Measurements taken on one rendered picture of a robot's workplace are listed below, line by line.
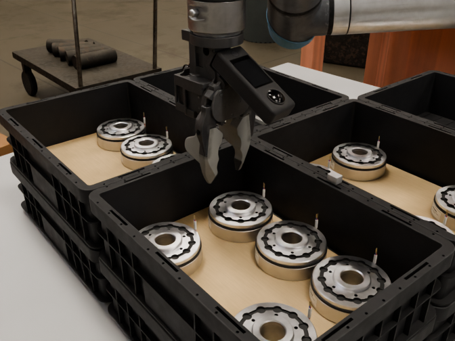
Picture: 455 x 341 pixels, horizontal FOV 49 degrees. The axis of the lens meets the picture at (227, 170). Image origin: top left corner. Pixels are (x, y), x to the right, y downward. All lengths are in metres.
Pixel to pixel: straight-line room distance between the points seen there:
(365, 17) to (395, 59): 3.04
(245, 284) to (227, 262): 0.05
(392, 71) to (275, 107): 3.20
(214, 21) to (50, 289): 0.55
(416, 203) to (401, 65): 2.87
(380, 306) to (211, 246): 0.31
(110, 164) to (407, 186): 0.57
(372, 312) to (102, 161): 0.66
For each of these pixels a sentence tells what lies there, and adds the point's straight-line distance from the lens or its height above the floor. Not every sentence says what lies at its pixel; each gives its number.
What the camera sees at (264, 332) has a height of 0.85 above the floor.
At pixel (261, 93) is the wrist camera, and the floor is 1.08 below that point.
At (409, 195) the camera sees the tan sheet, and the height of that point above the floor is 0.83.
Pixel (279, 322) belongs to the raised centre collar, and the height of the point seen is 0.87.
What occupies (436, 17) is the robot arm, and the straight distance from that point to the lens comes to 0.77.
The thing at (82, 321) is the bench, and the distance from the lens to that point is 0.87.
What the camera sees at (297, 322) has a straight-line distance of 0.61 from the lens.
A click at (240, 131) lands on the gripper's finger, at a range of 0.72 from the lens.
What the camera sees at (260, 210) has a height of 0.86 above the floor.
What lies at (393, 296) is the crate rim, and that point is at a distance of 0.57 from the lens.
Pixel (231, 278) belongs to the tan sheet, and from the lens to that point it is 0.71.
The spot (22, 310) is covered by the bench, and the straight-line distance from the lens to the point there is 0.91.
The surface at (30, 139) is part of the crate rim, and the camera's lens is 0.92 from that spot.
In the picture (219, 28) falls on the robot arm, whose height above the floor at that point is 1.15.
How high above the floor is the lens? 1.30
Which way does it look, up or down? 29 degrees down
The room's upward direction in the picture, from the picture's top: straight up
